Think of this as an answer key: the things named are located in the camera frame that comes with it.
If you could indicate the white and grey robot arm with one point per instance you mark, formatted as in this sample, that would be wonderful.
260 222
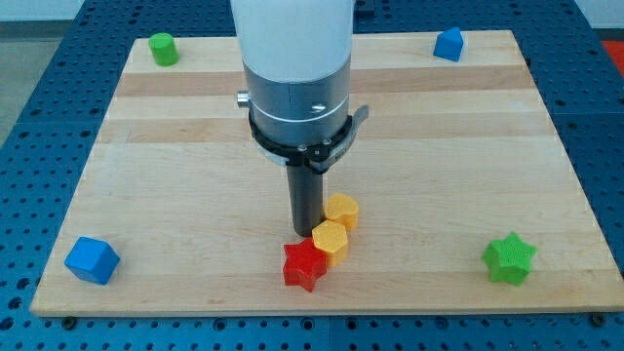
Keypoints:
296 56

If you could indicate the green star block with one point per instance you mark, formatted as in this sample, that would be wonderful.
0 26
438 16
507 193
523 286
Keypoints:
509 260

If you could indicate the green cylinder block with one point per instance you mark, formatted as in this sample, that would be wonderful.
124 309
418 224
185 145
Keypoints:
163 49

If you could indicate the red star block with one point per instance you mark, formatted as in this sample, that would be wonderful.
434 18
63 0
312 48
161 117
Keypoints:
304 264

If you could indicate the blue cube block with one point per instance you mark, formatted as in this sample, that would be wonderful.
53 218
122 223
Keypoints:
92 260

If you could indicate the yellow heart block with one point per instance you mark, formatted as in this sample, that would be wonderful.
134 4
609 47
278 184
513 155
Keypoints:
343 209

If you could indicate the blue pentagon block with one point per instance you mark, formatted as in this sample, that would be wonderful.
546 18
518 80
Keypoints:
449 44

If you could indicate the yellow hexagon block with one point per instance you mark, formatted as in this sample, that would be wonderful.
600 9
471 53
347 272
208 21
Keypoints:
330 237

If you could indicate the blue perforated table plate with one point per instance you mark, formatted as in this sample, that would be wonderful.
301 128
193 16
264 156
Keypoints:
45 153

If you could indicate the wooden board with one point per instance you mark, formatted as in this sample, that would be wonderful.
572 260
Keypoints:
452 156

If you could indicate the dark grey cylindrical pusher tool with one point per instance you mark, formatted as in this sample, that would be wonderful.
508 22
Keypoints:
306 195

